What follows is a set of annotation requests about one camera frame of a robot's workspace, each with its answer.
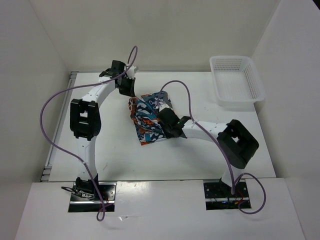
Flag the colourful patterned shorts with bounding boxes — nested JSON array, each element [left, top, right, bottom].
[[128, 91, 173, 146]]

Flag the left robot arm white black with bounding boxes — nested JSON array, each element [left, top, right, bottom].
[[70, 60, 138, 200]]

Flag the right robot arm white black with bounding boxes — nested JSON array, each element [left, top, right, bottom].
[[157, 107, 260, 197]]

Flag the white perforated plastic basket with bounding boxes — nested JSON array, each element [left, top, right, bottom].
[[209, 55, 266, 108]]

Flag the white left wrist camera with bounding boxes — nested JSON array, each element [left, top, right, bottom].
[[124, 64, 139, 80]]

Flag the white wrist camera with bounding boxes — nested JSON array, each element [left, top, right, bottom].
[[158, 103, 171, 112], [124, 64, 139, 80]]

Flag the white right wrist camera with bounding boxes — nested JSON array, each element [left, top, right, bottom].
[[158, 103, 171, 112]]

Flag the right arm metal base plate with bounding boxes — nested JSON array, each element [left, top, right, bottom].
[[203, 180, 252, 211]]

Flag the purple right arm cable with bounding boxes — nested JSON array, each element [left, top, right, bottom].
[[154, 80, 266, 215]]

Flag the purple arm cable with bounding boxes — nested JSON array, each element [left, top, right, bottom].
[[154, 80, 266, 215], [39, 45, 139, 222]]

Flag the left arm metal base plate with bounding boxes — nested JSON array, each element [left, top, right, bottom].
[[62, 182, 117, 213]]

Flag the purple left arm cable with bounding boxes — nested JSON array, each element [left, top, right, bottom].
[[39, 45, 139, 222]]

